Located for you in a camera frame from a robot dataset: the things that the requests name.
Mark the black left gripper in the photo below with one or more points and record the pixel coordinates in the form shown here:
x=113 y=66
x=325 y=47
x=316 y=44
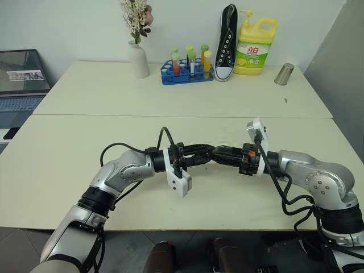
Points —
x=177 y=155

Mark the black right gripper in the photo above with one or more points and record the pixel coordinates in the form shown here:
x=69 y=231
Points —
x=250 y=160

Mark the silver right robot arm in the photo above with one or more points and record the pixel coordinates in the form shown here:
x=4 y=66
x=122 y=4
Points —
x=312 y=170

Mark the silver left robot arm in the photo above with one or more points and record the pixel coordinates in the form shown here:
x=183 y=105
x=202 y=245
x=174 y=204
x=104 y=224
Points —
x=128 y=167

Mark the blue test tube rack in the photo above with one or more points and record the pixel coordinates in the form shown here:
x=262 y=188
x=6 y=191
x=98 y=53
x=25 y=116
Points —
x=182 y=78

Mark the yellow-capped orange liquid tube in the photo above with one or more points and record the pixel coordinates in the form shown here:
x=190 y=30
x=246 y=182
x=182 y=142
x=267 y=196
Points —
x=207 y=65

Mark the green-capped labelled test tube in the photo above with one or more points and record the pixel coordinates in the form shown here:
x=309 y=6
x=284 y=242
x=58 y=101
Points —
x=192 y=65

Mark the green-capped red liquid tube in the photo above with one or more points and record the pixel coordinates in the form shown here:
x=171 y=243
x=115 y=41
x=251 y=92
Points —
x=176 y=66

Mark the silver metal cup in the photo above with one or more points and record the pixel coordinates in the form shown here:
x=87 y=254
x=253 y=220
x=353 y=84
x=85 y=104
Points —
x=284 y=74

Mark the dark grey rounded shape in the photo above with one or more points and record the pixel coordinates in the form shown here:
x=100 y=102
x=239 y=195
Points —
x=230 y=256

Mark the green-capped orange liquid tube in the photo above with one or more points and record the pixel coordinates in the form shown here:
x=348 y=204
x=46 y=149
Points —
x=204 y=52

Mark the yellow detergent pump bottle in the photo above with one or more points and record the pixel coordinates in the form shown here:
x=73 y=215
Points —
x=253 y=54

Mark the black canvas sneaker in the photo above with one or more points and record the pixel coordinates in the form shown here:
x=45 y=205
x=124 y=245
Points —
x=226 y=51

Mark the dark reddish rounded shape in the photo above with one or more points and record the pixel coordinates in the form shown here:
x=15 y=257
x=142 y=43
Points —
x=160 y=257

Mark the white ceramic vase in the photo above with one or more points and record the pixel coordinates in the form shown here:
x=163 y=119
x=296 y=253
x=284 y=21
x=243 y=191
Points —
x=138 y=61

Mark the dried flower bouquet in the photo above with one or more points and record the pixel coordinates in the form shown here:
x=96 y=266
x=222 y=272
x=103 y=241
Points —
x=136 y=20

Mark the black smartphone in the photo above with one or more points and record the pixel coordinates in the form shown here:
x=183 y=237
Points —
x=11 y=133

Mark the grey open laptop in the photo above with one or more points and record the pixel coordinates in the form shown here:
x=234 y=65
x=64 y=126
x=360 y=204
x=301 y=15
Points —
x=20 y=85

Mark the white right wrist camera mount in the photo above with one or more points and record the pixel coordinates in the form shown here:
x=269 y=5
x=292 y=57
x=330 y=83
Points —
x=263 y=148

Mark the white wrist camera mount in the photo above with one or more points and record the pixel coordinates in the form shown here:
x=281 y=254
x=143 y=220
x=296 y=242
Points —
x=178 y=182
x=263 y=148

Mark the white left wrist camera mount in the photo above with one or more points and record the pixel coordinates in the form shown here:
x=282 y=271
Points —
x=178 y=182

